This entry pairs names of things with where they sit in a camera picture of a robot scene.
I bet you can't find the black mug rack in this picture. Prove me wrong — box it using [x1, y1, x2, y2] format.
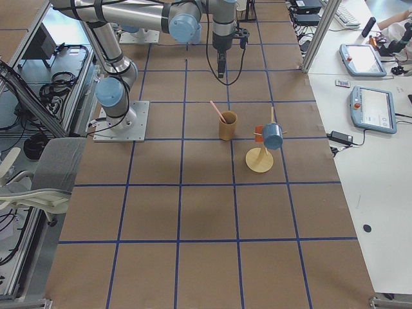
[236, 0, 257, 22]

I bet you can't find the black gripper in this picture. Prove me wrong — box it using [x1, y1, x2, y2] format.
[212, 30, 250, 79]

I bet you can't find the blue mug on tree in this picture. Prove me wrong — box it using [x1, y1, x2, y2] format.
[262, 123, 283, 150]

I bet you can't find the teach pendant far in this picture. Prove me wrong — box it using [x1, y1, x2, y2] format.
[339, 44, 387, 77]

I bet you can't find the teach pendant near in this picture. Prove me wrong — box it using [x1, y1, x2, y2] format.
[350, 86, 397, 134]

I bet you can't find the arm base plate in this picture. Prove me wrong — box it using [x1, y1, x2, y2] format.
[93, 100, 150, 142]
[119, 28, 160, 45]

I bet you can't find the grey office chair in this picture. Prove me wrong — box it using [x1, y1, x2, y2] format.
[1, 137, 86, 226]

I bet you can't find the bamboo cup holder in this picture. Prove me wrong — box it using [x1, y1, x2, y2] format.
[219, 111, 238, 141]

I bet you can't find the aluminium frame post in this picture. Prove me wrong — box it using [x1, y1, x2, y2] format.
[301, 0, 341, 73]

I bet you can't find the orange mug on tree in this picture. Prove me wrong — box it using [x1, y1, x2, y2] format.
[254, 126, 264, 143]

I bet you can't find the black power adapter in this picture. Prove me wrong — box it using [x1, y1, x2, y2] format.
[326, 131, 353, 146]

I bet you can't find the teach pendant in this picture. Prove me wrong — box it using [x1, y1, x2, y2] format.
[339, 44, 387, 77]
[350, 86, 397, 134]

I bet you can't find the wooden mug tree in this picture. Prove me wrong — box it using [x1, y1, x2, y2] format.
[245, 107, 276, 173]

